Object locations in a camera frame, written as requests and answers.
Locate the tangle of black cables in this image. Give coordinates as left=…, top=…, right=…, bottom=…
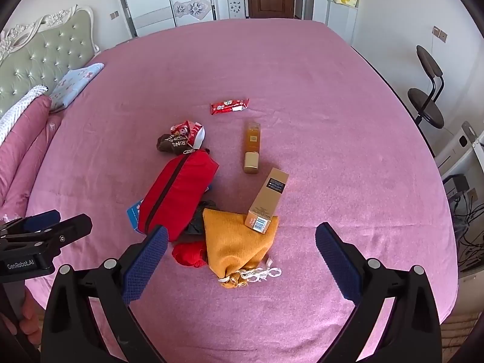
left=449, top=196, right=484, bottom=271

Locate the pink quilt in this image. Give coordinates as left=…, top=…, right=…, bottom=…
left=0, top=94, right=64, bottom=221

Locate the white shelf cabinet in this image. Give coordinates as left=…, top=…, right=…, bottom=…
left=324, top=0, right=364, bottom=47

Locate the red cloth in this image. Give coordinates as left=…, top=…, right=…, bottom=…
left=172, top=242, right=208, bottom=270

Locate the light blue patterned pillow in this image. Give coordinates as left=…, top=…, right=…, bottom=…
left=48, top=62, right=105, bottom=113

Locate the person's left hand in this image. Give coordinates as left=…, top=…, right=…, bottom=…
left=19, top=290, right=41, bottom=346

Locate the dark cloth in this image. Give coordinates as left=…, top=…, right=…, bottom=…
left=178, top=186, right=218, bottom=244

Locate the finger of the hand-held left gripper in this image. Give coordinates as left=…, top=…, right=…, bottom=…
left=21, top=209, right=62, bottom=234
left=36, top=214, right=93, bottom=260

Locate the black chair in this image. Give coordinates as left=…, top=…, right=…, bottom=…
left=407, top=45, right=446, bottom=130

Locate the blue carton box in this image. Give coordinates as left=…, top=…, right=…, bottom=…
left=126, top=198, right=145, bottom=232

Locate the black power adapter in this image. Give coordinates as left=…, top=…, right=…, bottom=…
left=442, top=173, right=470, bottom=198

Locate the brown snack wrapper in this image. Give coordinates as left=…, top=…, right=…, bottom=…
left=156, top=133, right=190, bottom=156

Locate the red zip pouch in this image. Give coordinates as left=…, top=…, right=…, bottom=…
left=137, top=149, right=220, bottom=243

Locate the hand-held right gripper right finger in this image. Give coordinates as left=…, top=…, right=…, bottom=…
left=315, top=222, right=443, bottom=363

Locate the white appliance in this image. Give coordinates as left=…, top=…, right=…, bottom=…
left=434, top=121, right=484, bottom=184

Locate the amber bottle with gold cap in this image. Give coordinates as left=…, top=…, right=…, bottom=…
left=243, top=121, right=262, bottom=175

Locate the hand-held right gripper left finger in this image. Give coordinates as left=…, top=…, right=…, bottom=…
left=41, top=225, right=169, bottom=363

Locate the gold carton box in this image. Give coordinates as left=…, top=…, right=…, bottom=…
left=244, top=167, right=290, bottom=234

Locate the red snack bar wrapper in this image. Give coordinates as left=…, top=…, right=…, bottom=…
left=210, top=98, right=250, bottom=116

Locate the white ribbed cloth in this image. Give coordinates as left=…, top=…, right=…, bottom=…
left=0, top=85, right=50, bottom=143

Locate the red white crumpled wrapper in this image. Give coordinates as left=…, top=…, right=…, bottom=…
left=169, top=120, right=207, bottom=152

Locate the green tufted headboard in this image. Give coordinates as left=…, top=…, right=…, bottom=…
left=0, top=5, right=100, bottom=122

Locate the white wardrobe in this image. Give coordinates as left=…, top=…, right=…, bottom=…
left=116, top=0, right=217, bottom=39

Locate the orange drawstring pouch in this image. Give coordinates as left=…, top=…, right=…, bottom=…
left=202, top=208, right=283, bottom=290

